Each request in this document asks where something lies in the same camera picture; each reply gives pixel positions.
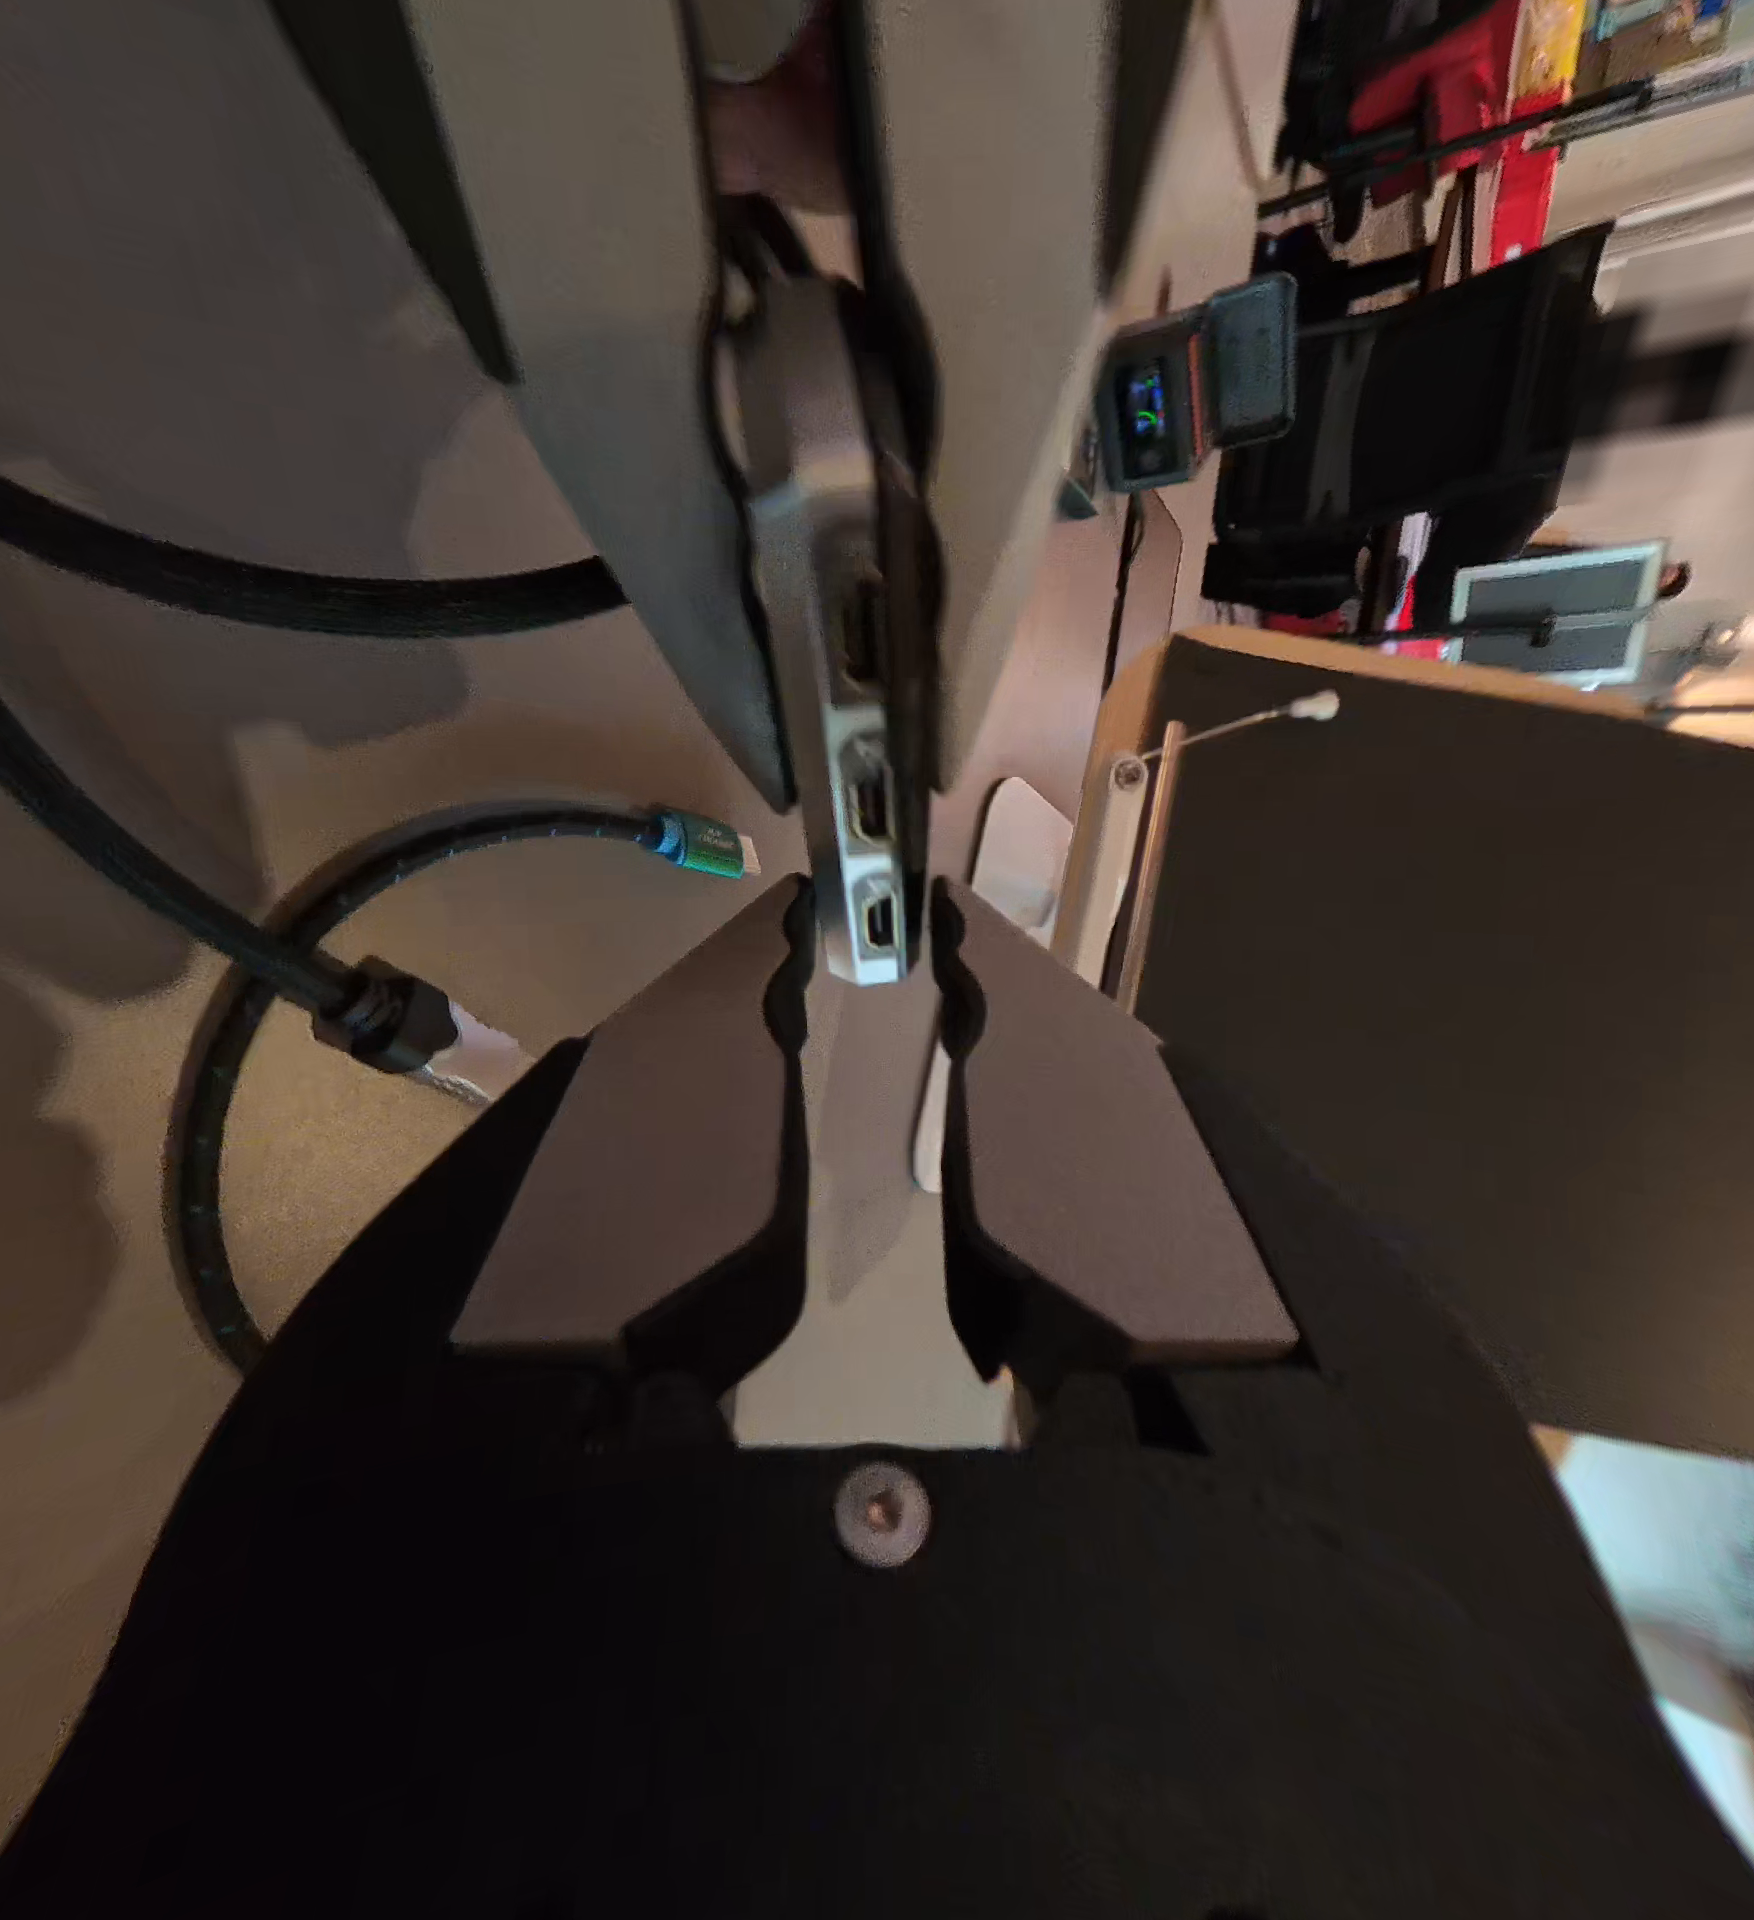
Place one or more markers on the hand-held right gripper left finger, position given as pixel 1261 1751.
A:
pixel 668 1170

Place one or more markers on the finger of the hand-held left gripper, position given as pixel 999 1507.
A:
pixel 607 375
pixel 1012 225

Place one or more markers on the black wooden-rimmed board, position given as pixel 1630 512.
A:
pixel 1491 1048

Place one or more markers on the framed panel on tripod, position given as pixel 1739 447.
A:
pixel 1552 609

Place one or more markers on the small black display device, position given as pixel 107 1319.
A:
pixel 1238 359

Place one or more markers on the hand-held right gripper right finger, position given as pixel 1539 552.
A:
pixel 1102 1184

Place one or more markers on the small black battery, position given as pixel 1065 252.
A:
pixel 1075 498

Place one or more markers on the black office chair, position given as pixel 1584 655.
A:
pixel 1418 419

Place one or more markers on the silver multiport hub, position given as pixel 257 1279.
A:
pixel 802 631

